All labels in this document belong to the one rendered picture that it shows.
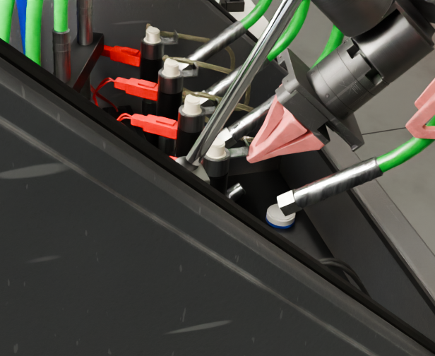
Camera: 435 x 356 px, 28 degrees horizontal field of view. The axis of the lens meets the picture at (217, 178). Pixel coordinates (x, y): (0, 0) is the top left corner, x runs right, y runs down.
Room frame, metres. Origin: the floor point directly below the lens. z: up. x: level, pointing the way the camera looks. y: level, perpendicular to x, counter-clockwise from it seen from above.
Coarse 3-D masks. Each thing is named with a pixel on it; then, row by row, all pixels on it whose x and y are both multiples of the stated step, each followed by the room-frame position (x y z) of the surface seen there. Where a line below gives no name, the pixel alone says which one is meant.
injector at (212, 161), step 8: (208, 160) 0.70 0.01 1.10; (216, 160) 0.70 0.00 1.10; (224, 160) 0.70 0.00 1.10; (208, 168) 0.70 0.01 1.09; (216, 168) 0.70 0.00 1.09; (224, 168) 0.70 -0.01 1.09; (208, 176) 0.70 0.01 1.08; (216, 176) 0.70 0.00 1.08; (224, 176) 0.70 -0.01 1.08; (216, 184) 0.70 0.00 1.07; (224, 184) 0.70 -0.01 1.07; (240, 184) 0.73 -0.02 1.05; (224, 192) 0.70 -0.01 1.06; (232, 192) 0.71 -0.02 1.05; (240, 192) 0.71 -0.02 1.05; (232, 200) 0.71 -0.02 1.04
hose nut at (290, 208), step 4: (288, 192) 0.63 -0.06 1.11; (292, 192) 0.63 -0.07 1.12; (280, 196) 0.63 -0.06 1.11; (284, 196) 0.63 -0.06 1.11; (288, 196) 0.63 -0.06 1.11; (292, 196) 0.63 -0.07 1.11; (280, 200) 0.63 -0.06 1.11; (284, 200) 0.63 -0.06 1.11; (288, 200) 0.63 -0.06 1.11; (292, 200) 0.62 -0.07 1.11; (280, 204) 0.63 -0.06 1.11; (284, 204) 0.62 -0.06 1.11; (288, 204) 0.62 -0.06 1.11; (292, 204) 0.62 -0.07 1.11; (296, 204) 0.62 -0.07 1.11; (280, 208) 0.62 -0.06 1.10; (284, 208) 0.62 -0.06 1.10; (288, 208) 0.62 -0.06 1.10; (292, 208) 0.62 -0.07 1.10; (296, 208) 0.62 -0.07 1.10; (300, 208) 0.63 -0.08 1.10; (284, 212) 0.62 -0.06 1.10; (288, 212) 0.62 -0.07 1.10; (292, 212) 0.62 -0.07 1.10
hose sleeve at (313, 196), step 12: (348, 168) 0.63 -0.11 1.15; (360, 168) 0.63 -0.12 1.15; (372, 168) 0.62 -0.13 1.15; (324, 180) 0.63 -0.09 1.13; (336, 180) 0.63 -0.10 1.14; (348, 180) 0.62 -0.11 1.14; (360, 180) 0.62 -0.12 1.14; (300, 192) 0.63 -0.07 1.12; (312, 192) 0.63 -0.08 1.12; (324, 192) 0.62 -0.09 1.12; (336, 192) 0.62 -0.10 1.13; (300, 204) 0.62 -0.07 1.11
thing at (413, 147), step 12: (0, 0) 0.63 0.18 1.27; (12, 0) 0.63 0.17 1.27; (0, 12) 0.63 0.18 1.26; (12, 12) 0.64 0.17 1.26; (0, 24) 0.63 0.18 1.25; (0, 36) 0.63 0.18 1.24; (432, 120) 0.63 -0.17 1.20; (408, 144) 0.63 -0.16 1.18; (420, 144) 0.62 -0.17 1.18; (384, 156) 0.63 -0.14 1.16; (396, 156) 0.63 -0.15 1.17; (408, 156) 0.62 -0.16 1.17; (384, 168) 0.62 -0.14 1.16
